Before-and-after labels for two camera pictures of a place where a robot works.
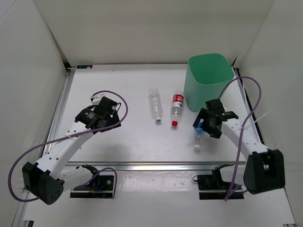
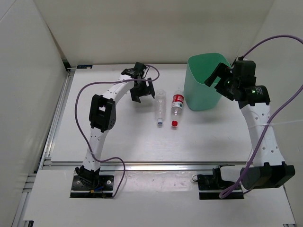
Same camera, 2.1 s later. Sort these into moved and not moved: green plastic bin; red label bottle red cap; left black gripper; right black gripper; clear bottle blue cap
Moved: clear bottle blue cap; left black gripper; right black gripper
Not moved: red label bottle red cap; green plastic bin
